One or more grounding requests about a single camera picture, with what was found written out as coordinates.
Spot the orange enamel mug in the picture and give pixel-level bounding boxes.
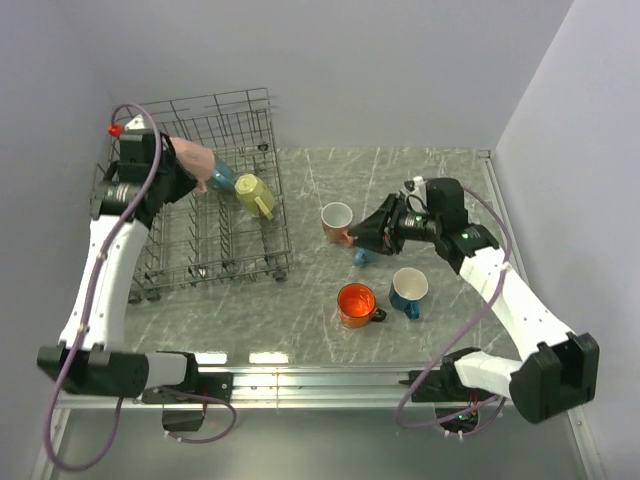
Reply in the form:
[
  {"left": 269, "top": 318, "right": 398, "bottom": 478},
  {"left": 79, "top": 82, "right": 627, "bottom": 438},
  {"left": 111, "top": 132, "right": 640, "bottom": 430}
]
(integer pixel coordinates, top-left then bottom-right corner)
[{"left": 337, "top": 283, "right": 387, "bottom": 329}]

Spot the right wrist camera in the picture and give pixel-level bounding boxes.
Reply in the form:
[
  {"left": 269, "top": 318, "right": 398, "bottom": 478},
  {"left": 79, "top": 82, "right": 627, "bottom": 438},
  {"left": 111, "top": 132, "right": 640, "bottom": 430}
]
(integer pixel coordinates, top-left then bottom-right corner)
[{"left": 402, "top": 176, "right": 427, "bottom": 197}]

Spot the dark blue white-inside mug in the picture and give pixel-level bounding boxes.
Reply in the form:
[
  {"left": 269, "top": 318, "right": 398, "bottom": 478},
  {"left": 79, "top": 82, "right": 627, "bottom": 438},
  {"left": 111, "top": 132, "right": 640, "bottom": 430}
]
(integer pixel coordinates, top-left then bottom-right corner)
[{"left": 388, "top": 267, "right": 429, "bottom": 320}]

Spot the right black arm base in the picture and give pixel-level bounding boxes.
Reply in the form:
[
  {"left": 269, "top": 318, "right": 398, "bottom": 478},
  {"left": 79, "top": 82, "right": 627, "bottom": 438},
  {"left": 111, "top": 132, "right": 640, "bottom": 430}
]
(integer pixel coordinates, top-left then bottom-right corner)
[{"left": 411, "top": 369, "right": 493, "bottom": 403}]

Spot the blue patterned mug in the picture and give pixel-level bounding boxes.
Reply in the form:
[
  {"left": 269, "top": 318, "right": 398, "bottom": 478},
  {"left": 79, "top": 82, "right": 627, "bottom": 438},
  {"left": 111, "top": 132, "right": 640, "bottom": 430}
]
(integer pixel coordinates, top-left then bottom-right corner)
[{"left": 352, "top": 248, "right": 379, "bottom": 267}]

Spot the grey wire dish rack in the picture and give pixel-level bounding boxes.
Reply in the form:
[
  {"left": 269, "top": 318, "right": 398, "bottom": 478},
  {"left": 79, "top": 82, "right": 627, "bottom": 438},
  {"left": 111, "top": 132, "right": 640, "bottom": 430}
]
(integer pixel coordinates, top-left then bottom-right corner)
[{"left": 90, "top": 87, "right": 296, "bottom": 304}]

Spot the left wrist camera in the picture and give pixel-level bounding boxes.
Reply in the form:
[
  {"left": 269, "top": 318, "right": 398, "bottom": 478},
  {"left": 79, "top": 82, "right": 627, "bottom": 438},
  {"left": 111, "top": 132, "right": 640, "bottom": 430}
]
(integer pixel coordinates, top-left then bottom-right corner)
[{"left": 107, "top": 114, "right": 147, "bottom": 138}]

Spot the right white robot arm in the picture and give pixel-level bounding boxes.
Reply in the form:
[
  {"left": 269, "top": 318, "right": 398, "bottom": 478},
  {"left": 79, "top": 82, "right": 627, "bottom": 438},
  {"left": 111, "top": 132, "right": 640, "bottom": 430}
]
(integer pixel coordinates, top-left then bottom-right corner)
[{"left": 348, "top": 176, "right": 600, "bottom": 426}]

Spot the salmon pink mug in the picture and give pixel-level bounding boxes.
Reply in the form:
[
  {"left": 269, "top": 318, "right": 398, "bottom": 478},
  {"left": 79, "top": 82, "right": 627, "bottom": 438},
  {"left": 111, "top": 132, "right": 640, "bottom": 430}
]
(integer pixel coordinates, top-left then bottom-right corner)
[{"left": 321, "top": 202, "right": 353, "bottom": 247}]

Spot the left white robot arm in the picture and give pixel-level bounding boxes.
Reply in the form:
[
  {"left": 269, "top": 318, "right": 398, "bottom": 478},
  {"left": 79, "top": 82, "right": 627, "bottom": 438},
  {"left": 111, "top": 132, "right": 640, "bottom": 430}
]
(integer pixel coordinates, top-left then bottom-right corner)
[{"left": 37, "top": 130, "right": 202, "bottom": 402}]

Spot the light blue yellow-inside mug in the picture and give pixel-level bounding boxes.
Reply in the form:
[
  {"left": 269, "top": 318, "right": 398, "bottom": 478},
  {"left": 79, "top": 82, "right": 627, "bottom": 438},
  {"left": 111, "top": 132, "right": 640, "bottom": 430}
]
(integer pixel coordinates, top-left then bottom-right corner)
[{"left": 207, "top": 158, "right": 236, "bottom": 192}]

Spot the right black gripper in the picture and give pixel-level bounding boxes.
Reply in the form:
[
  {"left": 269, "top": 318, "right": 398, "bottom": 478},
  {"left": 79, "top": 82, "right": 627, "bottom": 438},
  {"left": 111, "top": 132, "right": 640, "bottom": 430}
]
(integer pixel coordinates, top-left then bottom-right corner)
[{"left": 347, "top": 193, "right": 442, "bottom": 256}]

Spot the light pink mug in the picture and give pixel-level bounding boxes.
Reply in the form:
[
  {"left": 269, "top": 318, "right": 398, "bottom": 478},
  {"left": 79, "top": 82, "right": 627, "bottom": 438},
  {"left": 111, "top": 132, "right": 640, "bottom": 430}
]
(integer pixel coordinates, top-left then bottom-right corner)
[{"left": 170, "top": 137, "right": 216, "bottom": 194}]

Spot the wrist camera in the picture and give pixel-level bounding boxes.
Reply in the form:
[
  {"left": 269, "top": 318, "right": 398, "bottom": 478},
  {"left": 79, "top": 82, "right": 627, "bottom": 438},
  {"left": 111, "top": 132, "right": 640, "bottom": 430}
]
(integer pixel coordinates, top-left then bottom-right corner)
[
  {"left": 107, "top": 114, "right": 147, "bottom": 138},
  {"left": 402, "top": 176, "right": 427, "bottom": 197}
]

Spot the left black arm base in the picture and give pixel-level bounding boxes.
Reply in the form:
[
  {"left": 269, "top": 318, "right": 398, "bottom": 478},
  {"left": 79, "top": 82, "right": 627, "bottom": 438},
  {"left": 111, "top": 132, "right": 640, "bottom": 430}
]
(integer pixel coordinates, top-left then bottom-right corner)
[{"left": 141, "top": 372, "right": 234, "bottom": 404}]

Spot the aluminium mounting rail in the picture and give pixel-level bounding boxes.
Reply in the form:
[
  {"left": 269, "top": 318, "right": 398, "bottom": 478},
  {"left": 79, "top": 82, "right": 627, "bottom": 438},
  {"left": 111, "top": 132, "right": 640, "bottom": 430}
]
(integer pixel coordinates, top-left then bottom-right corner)
[{"left": 54, "top": 362, "right": 584, "bottom": 411}]

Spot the pale yellow mug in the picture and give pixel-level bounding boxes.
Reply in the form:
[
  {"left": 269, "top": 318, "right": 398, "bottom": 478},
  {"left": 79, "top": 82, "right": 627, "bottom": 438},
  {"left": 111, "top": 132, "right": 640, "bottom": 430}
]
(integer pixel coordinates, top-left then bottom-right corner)
[{"left": 234, "top": 174, "right": 276, "bottom": 220}]

